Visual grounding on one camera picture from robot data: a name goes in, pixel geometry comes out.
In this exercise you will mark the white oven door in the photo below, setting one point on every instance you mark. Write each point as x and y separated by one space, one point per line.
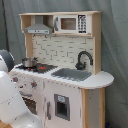
34 102

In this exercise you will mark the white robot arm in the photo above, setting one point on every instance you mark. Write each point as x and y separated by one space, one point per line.
13 109

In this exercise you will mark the wooden toy kitchen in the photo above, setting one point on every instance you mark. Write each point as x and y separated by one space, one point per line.
87 98

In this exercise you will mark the grey toy sink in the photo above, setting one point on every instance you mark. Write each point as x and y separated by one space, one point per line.
72 74

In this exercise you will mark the black toy faucet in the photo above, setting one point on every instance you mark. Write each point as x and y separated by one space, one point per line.
80 64

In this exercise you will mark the black toy stovetop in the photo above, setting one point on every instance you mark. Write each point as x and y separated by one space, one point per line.
39 68

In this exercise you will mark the silver toy pot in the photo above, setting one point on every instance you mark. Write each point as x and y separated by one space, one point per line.
29 62

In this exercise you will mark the right red stove knob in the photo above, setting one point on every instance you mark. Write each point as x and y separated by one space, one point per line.
33 84

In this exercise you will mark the red stove knob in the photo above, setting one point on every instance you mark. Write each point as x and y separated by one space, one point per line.
15 79
33 84

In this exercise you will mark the grey ice dispenser panel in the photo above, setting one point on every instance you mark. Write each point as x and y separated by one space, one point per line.
62 107

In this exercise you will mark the toy microwave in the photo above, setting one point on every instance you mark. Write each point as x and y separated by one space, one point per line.
74 24

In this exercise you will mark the grey range hood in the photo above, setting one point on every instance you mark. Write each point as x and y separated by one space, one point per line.
39 27

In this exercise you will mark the left red stove knob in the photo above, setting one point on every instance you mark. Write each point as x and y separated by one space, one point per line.
15 79

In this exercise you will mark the grey cabinet door handle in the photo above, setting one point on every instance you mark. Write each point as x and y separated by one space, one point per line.
48 111

